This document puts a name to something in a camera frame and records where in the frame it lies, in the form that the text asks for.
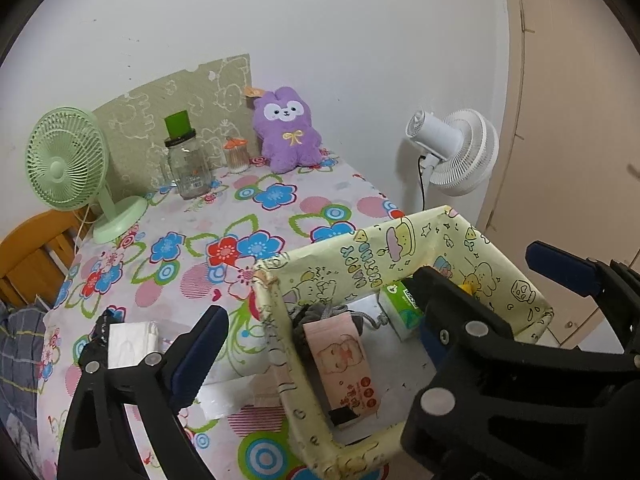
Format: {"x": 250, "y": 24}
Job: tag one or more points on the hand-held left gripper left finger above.
{"x": 192, "y": 365}

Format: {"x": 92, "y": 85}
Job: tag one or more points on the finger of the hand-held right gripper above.
{"x": 465, "y": 310}
{"x": 555, "y": 265}

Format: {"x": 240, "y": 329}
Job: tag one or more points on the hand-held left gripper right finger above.
{"x": 429, "y": 342}

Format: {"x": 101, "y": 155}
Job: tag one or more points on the green tissue pack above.
{"x": 400, "y": 310}

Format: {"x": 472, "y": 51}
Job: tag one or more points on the clear plastic package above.
{"x": 225, "y": 397}

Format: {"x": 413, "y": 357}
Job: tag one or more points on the white plastic bag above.
{"x": 132, "y": 342}

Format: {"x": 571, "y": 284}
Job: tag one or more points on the pink wet wipes pack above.
{"x": 345, "y": 360}

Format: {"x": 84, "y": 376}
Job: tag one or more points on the yellow patterned box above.
{"x": 380, "y": 245}

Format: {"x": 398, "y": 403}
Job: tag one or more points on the grey sock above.
{"x": 312, "y": 312}

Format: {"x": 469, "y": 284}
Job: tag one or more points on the small yellow block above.
{"x": 466, "y": 288}

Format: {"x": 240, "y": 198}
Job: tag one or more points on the white standing fan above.
{"x": 465, "y": 155}

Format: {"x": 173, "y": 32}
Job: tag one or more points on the beige door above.
{"x": 575, "y": 110}

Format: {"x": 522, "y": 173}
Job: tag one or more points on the grey plaid pillow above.
{"x": 20, "y": 350}

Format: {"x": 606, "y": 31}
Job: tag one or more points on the glass jar with green lid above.
{"x": 190, "y": 170}

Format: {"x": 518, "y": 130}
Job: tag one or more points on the wooden headboard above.
{"x": 30, "y": 240}

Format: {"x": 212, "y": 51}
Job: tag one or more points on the clear swab holder orange lid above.
{"x": 236, "y": 160}

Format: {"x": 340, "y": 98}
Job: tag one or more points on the green desk fan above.
{"x": 62, "y": 160}

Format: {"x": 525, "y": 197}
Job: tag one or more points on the purple plush bunny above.
{"x": 287, "y": 135}

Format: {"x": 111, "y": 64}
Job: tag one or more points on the green patterned board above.
{"x": 150, "y": 105}

